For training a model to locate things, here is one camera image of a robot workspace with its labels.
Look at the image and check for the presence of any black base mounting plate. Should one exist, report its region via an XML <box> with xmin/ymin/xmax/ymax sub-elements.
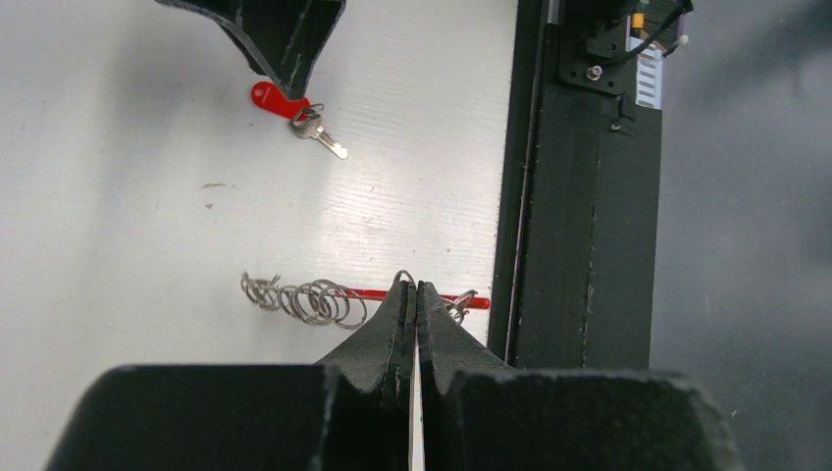
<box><xmin>487</xmin><ymin>1</ymin><xmax>693</xmax><ymax>369</ymax></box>

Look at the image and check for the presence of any grey red keyring holder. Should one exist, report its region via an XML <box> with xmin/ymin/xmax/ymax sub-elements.
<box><xmin>239</xmin><ymin>269</ymin><xmax>492</xmax><ymax>332</ymax></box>

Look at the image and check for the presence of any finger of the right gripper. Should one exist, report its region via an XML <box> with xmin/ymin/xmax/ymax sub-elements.
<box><xmin>157</xmin><ymin>0</ymin><xmax>346</xmax><ymax>100</ymax></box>

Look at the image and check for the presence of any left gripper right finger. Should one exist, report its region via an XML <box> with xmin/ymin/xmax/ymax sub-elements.
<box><xmin>415</xmin><ymin>282</ymin><xmax>744</xmax><ymax>470</ymax></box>

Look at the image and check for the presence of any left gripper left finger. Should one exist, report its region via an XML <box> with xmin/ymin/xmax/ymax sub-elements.
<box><xmin>46</xmin><ymin>281</ymin><xmax>416</xmax><ymax>470</ymax></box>

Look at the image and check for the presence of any red tag key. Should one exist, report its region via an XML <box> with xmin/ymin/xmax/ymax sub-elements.
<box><xmin>250</xmin><ymin>80</ymin><xmax>348</xmax><ymax>160</ymax></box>

